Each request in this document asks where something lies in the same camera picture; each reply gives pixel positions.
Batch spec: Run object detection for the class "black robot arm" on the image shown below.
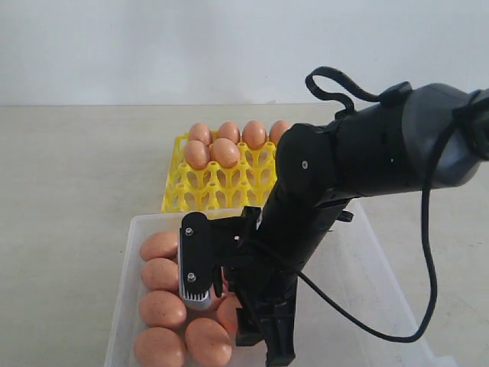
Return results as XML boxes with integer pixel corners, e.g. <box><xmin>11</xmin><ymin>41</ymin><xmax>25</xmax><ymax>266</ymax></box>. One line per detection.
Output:
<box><xmin>210</xmin><ymin>83</ymin><xmax>488</xmax><ymax>366</ymax></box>

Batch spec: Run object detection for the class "yellow plastic egg tray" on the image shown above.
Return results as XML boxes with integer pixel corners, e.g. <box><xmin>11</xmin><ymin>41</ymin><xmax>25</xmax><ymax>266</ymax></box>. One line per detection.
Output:
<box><xmin>161</xmin><ymin>134</ymin><xmax>277</xmax><ymax>213</ymax></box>

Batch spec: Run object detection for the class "black cable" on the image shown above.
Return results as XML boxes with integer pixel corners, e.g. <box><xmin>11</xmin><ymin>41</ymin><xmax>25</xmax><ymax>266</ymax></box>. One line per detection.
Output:
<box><xmin>248</xmin><ymin>67</ymin><xmax>489</xmax><ymax>343</ymax></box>

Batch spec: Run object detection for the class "clear plastic bin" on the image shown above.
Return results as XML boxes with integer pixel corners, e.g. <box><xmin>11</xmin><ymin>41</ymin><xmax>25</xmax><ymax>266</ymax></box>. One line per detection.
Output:
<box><xmin>105</xmin><ymin>202</ymin><xmax>455</xmax><ymax>366</ymax></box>

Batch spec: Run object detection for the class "brown egg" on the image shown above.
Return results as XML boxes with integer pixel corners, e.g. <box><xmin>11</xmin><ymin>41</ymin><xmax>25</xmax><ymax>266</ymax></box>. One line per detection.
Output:
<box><xmin>188</xmin><ymin>122</ymin><xmax>213</xmax><ymax>146</ymax></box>
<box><xmin>139</xmin><ymin>230</ymin><xmax>179</xmax><ymax>261</ymax></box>
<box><xmin>185</xmin><ymin>317</ymin><xmax>232</xmax><ymax>366</ymax></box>
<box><xmin>133</xmin><ymin>327</ymin><xmax>186</xmax><ymax>366</ymax></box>
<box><xmin>210</xmin><ymin>138</ymin><xmax>241</xmax><ymax>168</ymax></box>
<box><xmin>140</xmin><ymin>258</ymin><xmax>179</xmax><ymax>292</ymax></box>
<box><xmin>217</xmin><ymin>121</ymin><xmax>241</xmax><ymax>144</ymax></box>
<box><xmin>138</xmin><ymin>291</ymin><xmax>187</xmax><ymax>330</ymax></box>
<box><xmin>183</xmin><ymin>141</ymin><xmax>211</xmax><ymax>171</ymax></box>
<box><xmin>269</xmin><ymin>119</ymin><xmax>290</xmax><ymax>145</ymax></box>
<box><xmin>216</xmin><ymin>295</ymin><xmax>241</xmax><ymax>334</ymax></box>
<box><xmin>241</xmin><ymin>120</ymin><xmax>267</xmax><ymax>150</ymax></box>

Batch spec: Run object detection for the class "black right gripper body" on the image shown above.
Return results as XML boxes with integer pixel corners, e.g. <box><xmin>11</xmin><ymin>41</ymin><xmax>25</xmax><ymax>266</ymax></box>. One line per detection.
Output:
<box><xmin>209</xmin><ymin>206</ymin><xmax>297</xmax><ymax>317</ymax></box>

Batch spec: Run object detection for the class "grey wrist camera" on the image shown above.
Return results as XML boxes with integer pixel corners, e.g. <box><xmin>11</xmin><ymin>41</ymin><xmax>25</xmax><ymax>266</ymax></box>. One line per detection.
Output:
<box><xmin>177</xmin><ymin>212</ymin><xmax>213</xmax><ymax>310</ymax></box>

